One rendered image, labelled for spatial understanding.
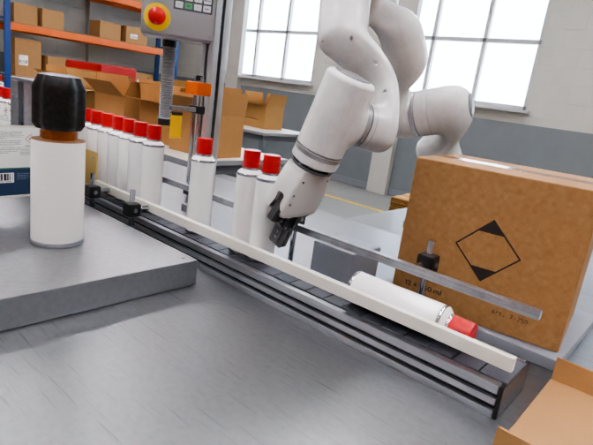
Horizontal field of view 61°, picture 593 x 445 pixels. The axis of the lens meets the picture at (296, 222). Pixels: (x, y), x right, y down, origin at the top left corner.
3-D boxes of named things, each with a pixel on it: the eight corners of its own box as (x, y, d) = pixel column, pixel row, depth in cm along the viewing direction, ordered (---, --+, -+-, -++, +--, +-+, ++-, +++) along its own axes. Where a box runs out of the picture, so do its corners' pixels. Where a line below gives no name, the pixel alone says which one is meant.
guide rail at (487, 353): (93, 187, 130) (93, 179, 129) (98, 187, 131) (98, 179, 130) (510, 373, 64) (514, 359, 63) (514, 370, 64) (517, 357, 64)
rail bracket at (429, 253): (388, 335, 84) (407, 242, 80) (409, 323, 90) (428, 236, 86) (406, 343, 82) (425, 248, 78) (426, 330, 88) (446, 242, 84)
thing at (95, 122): (81, 184, 137) (83, 109, 132) (99, 184, 141) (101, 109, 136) (90, 188, 134) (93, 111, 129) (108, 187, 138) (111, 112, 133)
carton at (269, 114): (231, 124, 547) (235, 88, 538) (262, 125, 579) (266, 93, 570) (257, 129, 520) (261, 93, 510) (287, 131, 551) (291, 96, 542)
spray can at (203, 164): (180, 229, 110) (187, 135, 104) (198, 226, 113) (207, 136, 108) (195, 236, 106) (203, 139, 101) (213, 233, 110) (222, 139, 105)
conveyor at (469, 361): (8, 165, 166) (8, 154, 165) (34, 165, 173) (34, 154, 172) (499, 410, 65) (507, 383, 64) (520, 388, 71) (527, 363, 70)
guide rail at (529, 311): (120, 167, 134) (121, 162, 134) (124, 166, 135) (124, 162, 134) (537, 320, 68) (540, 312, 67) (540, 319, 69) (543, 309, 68)
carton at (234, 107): (147, 147, 292) (152, 81, 283) (210, 146, 333) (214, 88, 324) (198, 160, 270) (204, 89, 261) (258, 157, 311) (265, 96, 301)
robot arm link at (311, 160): (319, 136, 91) (313, 151, 92) (288, 135, 84) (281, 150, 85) (352, 160, 87) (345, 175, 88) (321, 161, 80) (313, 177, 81)
